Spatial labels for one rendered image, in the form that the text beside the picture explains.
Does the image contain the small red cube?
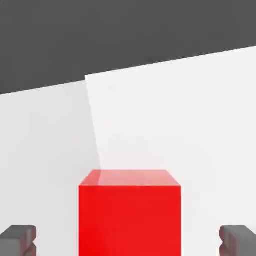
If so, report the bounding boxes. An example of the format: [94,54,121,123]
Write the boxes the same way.
[78,169,182,256]

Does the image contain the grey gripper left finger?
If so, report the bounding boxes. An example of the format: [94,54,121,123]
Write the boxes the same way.
[0,224,38,256]

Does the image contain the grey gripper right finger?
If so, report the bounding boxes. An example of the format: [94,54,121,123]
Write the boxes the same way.
[219,224,256,256]

